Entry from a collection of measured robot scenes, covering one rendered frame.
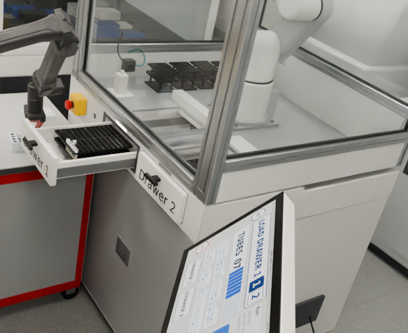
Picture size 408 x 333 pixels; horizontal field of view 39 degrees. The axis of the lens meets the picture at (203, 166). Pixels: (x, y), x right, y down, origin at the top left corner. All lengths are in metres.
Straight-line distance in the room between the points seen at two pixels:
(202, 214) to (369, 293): 1.69
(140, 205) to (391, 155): 0.96
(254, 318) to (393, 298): 2.28
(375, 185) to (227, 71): 0.96
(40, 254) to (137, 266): 0.46
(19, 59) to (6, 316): 1.13
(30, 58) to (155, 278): 1.24
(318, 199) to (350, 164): 0.17
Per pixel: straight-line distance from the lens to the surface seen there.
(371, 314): 3.12
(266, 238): 1.24
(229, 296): 1.17
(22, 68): 2.79
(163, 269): 2.01
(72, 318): 2.65
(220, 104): 1.60
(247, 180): 1.77
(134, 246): 2.16
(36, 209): 2.30
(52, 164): 1.89
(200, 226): 1.76
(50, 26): 1.70
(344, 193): 2.18
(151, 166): 1.92
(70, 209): 2.37
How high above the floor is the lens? 1.85
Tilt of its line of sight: 28 degrees down
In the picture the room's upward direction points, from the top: 13 degrees clockwise
